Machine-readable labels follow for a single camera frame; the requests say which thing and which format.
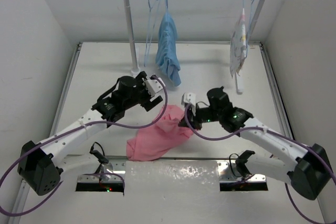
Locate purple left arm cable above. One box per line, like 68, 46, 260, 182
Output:
0, 74, 169, 217

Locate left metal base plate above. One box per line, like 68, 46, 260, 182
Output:
77, 159, 126, 184

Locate blue t shirt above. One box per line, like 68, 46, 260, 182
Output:
155, 11, 181, 87

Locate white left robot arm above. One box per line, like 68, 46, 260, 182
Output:
17, 71, 165, 196

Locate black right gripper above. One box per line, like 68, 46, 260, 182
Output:
178, 103, 221, 131

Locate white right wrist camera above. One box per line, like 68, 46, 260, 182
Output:
181, 92, 196, 115

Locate white patterned garment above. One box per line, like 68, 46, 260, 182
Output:
229, 8, 247, 77

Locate metal base plate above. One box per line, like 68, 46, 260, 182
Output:
217, 159, 267, 183
77, 159, 126, 184

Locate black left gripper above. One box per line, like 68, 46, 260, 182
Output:
122, 72, 161, 110

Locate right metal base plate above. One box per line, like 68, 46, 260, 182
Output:
217, 159, 267, 183

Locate pink t shirt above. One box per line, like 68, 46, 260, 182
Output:
126, 105, 193, 161

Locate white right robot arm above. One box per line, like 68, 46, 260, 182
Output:
179, 87, 335, 200

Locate empty blue wire hanger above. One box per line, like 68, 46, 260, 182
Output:
143, 0, 161, 67

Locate empty blue hanger right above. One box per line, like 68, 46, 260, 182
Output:
246, 0, 266, 41

